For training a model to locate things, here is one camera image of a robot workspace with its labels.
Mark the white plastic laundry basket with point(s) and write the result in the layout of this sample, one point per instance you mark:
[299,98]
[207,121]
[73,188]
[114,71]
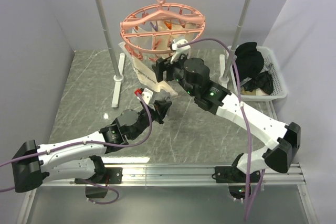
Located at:
[280,90]

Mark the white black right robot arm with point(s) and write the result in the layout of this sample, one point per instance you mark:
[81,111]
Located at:
[281,141]

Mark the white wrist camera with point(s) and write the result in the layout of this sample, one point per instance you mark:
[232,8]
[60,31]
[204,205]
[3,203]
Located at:
[179,47]
[145,96]

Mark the black underwear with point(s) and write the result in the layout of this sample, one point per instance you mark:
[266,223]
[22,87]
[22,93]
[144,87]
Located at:
[249,60]

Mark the clothes pile in basket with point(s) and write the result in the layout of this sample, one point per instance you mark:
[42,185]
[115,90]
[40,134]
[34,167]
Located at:
[263,82]

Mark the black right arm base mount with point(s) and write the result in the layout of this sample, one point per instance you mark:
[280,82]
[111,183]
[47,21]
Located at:
[236,179]

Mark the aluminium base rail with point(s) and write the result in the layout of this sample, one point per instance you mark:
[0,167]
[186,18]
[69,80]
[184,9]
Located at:
[151,175]

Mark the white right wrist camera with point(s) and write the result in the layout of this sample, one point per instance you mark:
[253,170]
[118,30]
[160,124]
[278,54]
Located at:
[179,47]

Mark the pink round clip hanger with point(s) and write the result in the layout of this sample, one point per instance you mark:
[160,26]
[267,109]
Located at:
[138,22]

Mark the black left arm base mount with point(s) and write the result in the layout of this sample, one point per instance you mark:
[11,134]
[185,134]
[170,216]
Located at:
[98,184]

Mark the beige underwear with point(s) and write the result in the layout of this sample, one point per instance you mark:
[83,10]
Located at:
[168,30]

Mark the grey white underwear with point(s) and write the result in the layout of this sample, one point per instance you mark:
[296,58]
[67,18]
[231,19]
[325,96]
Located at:
[147,73]

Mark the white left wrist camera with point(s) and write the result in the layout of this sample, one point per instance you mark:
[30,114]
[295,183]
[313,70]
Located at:
[145,96]

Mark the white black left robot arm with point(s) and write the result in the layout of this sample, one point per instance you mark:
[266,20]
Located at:
[81,158]

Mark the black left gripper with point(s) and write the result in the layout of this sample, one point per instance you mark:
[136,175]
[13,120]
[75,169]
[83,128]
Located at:
[162,107]

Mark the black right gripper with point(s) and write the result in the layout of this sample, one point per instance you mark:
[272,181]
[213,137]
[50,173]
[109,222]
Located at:
[160,66]

